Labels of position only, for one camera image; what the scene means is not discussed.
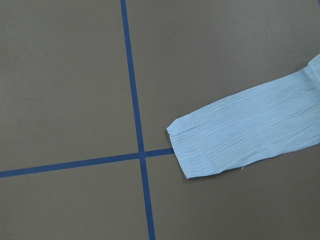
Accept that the light blue striped shirt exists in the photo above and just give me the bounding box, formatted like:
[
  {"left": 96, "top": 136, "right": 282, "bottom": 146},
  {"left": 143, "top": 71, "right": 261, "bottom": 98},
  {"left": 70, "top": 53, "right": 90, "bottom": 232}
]
[{"left": 167, "top": 56, "right": 320, "bottom": 179}]

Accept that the blue tape line lengthwise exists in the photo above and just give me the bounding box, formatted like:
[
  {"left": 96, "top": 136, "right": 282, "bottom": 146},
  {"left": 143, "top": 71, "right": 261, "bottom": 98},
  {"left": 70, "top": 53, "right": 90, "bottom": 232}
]
[{"left": 120, "top": 0, "right": 156, "bottom": 240}]

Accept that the blue tape line crosswise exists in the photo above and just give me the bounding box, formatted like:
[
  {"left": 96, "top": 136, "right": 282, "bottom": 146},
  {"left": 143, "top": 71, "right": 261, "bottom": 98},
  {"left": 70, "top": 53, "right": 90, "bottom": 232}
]
[{"left": 0, "top": 152, "right": 140, "bottom": 178}]

